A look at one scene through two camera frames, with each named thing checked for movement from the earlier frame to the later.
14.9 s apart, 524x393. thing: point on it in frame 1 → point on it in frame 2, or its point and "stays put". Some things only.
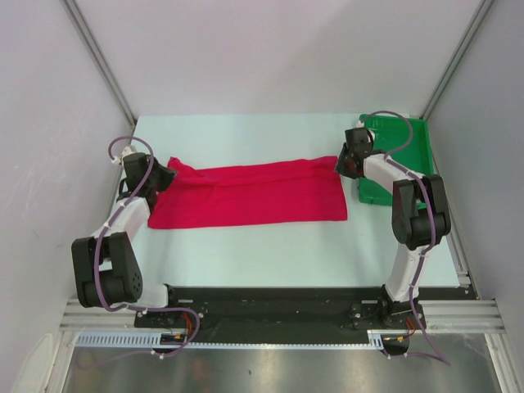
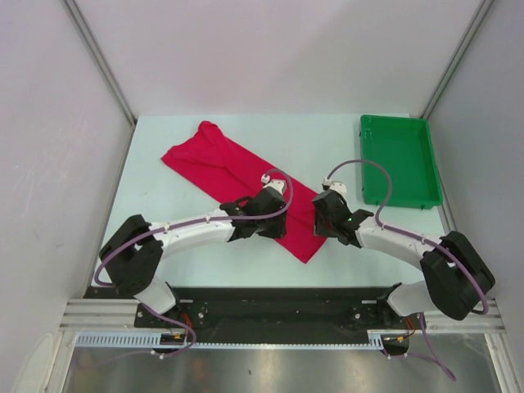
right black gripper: (341, 168) → (318, 228)
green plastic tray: (406, 140) stays put
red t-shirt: (305, 189) → (224, 169)
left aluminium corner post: (92, 47) stays put
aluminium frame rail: (440, 315) stays put
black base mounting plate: (292, 309) stays put
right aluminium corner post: (468, 35) stays put
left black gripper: (168, 176) → (278, 230)
